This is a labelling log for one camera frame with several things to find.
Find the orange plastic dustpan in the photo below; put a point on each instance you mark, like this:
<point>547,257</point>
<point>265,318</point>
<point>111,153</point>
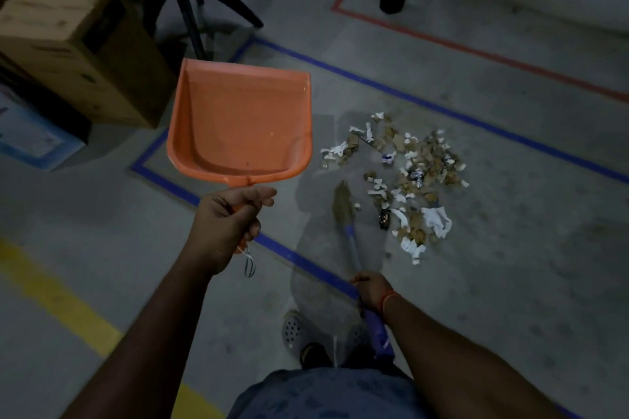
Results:
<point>241,124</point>

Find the black patterned trousers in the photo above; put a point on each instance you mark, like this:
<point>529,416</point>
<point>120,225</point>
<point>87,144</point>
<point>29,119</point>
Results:
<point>314,355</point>

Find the person's right hand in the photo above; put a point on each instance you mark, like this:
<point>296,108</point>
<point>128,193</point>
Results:
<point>376,291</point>

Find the blue and white carton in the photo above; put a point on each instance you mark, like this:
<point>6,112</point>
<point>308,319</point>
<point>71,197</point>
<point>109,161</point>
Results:
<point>29,134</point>

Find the blue patterned shirt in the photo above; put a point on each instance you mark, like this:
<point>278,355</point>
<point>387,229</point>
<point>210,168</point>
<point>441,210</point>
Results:
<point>334,394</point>

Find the pile of paper scraps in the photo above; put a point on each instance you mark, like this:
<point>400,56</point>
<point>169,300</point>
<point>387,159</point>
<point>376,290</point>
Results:
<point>417,178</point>

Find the orange wrist band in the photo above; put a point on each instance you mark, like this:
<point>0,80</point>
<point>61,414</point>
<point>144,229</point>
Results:
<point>387,301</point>

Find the person's left forearm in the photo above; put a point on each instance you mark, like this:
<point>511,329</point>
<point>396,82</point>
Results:
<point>142,350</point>

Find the person's right forearm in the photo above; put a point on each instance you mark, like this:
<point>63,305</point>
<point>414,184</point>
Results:
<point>457,364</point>

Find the tall brown cardboard box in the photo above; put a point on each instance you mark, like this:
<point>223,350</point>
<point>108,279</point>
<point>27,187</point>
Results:
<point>73,40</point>

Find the person's left hand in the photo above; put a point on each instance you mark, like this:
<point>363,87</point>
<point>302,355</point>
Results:
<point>221,232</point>

